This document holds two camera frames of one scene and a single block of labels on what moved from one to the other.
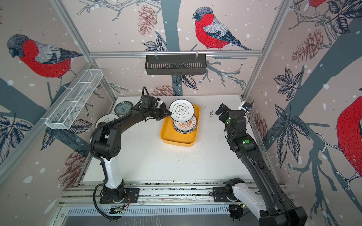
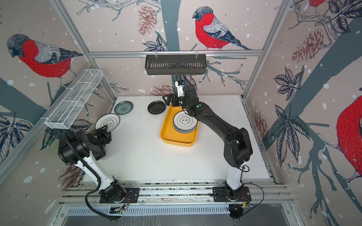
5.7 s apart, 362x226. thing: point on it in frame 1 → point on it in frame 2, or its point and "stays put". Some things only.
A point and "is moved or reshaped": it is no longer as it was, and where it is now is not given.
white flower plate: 106,117 stays put
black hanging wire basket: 175,64 stays put
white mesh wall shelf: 69,104 stays put
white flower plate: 182,110 is moved or reshaped
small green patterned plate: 123,108 stays put
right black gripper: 229,114 → 171,96
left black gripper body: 157,113 → 102,138
